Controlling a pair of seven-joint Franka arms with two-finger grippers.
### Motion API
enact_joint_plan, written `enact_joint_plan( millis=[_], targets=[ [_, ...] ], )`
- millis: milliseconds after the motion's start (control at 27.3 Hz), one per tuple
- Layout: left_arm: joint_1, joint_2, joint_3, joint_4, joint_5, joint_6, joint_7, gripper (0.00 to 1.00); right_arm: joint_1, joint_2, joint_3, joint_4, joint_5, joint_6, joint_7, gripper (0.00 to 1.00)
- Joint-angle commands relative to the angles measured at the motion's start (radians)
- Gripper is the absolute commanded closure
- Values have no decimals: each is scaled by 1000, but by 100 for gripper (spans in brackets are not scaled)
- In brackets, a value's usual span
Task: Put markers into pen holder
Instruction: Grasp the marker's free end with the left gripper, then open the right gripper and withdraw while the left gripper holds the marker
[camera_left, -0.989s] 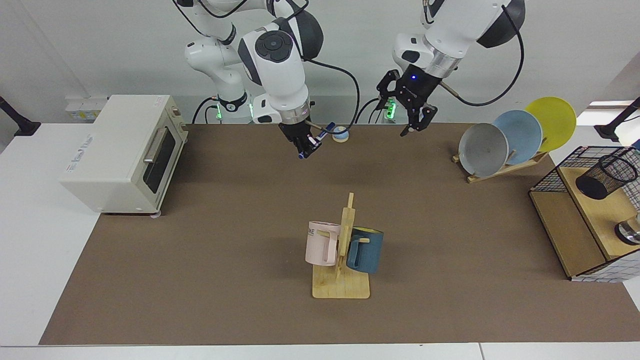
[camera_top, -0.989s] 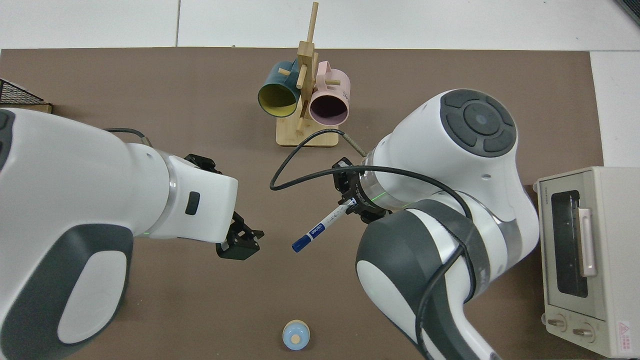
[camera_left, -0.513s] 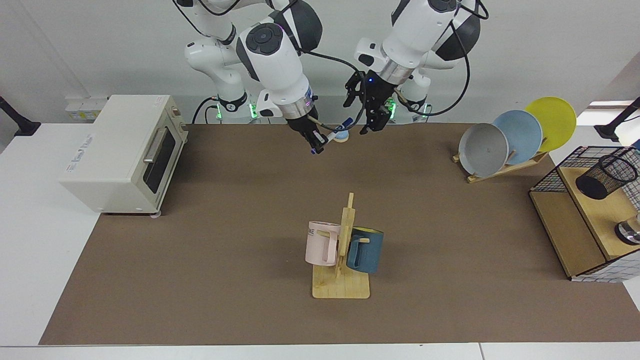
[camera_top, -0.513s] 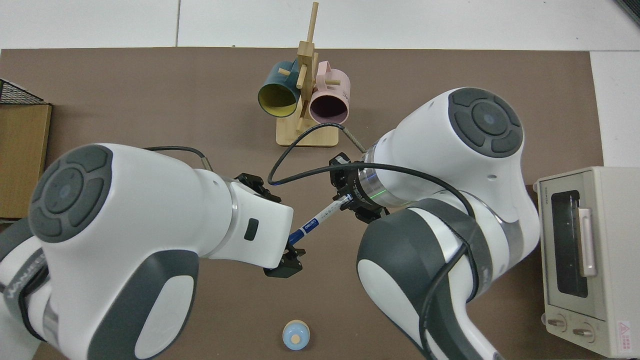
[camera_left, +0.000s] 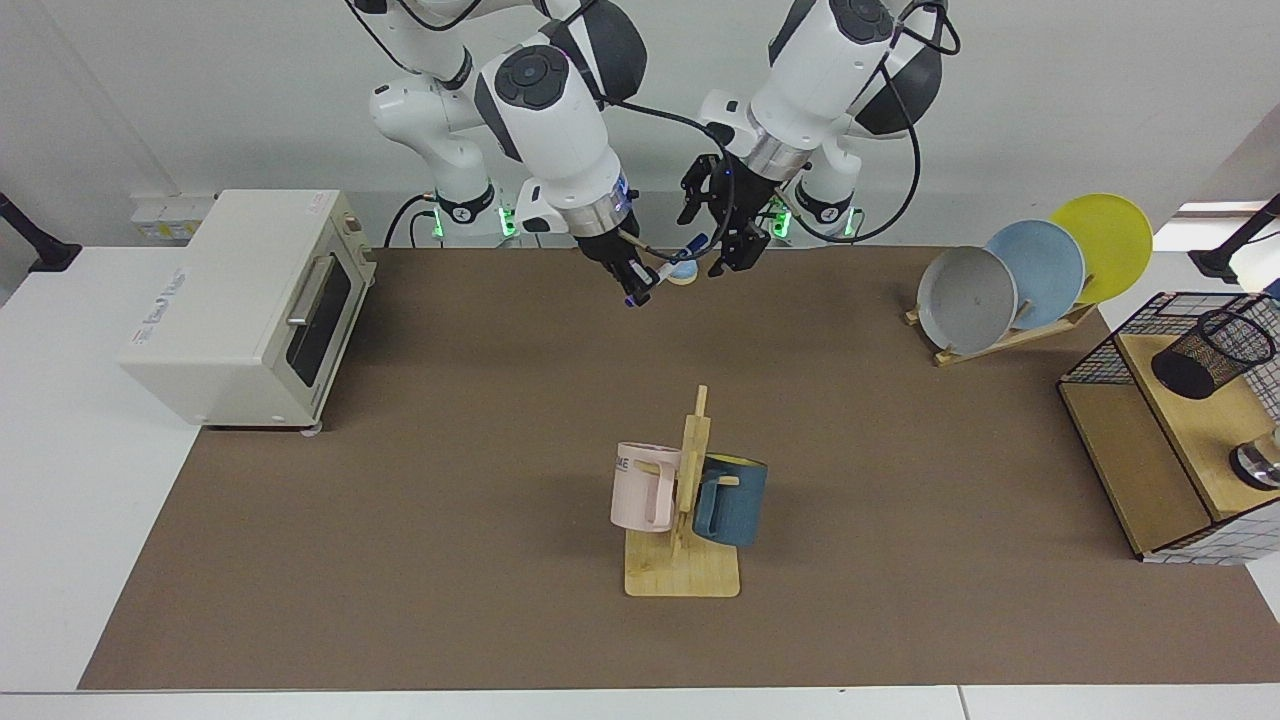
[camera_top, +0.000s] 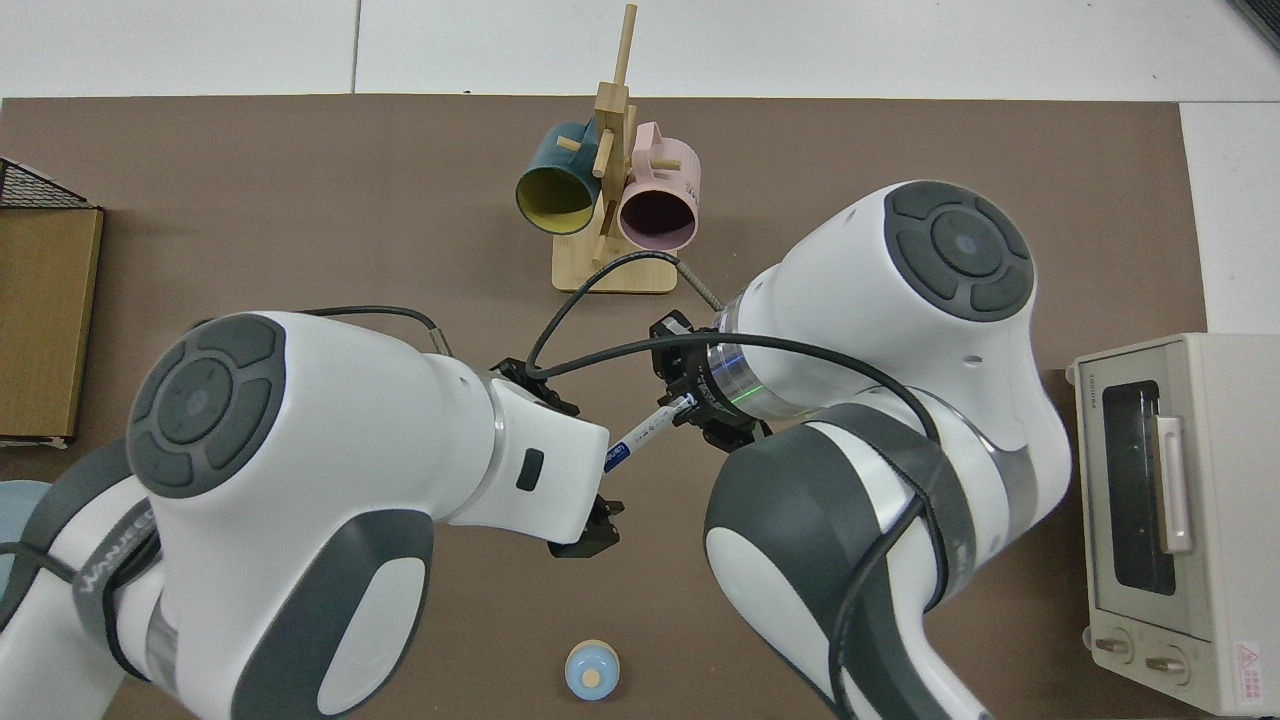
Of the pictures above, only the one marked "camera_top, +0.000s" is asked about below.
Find blue and white marker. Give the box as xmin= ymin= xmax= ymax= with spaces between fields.
xmin=603 ymin=393 xmax=698 ymax=473

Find wooden cup stand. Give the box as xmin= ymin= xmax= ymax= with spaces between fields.
xmin=552 ymin=3 xmax=679 ymax=295

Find small blue round thing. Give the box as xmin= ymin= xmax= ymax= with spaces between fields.
xmin=565 ymin=640 xmax=621 ymax=702

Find pink cup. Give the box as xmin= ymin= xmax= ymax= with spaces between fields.
xmin=617 ymin=122 xmax=702 ymax=254

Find teal cup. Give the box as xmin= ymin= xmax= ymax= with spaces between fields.
xmin=515 ymin=120 xmax=604 ymax=237

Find brown table cloth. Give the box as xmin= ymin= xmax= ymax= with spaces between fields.
xmin=0 ymin=95 xmax=1208 ymax=720

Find pale toaster oven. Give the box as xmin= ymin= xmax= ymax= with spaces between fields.
xmin=1064 ymin=333 xmax=1280 ymax=717

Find light blue plate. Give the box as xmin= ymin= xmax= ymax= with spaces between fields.
xmin=0 ymin=480 xmax=56 ymax=601

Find dark ribbed object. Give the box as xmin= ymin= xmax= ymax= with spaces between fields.
xmin=1228 ymin=0 xmax=1280 ymax=53

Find wire basket with wooden floor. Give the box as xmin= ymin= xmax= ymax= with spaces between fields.
xmin=0 ymin=157 xmax=105 ymax=448

